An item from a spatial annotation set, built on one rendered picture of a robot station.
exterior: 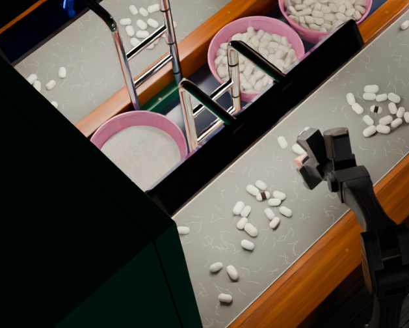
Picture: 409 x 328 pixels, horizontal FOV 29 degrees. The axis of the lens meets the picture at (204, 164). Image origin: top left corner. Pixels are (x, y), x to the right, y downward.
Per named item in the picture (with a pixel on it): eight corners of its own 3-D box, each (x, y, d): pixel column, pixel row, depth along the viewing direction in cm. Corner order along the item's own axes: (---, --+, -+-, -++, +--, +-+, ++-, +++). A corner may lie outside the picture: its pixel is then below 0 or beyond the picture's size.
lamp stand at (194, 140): (291, 174, 208) (296, 75, 169) (238, 222, 202) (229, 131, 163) (241, 131, 216) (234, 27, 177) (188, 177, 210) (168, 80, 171)
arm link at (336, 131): (312, 132, 178) (324, 144, 167) (349, 124, 179) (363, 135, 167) (320, 180, 181) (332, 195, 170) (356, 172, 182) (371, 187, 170)
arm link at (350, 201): (326, 166, 172) (370, 252, 146) (366, 157, 172) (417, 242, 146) (330, 211, 178) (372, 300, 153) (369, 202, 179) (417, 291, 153)
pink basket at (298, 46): (317, 53, 226) (318, 32, 218) (281, 125, 216) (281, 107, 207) (233, 26, 234) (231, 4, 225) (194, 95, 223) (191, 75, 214)
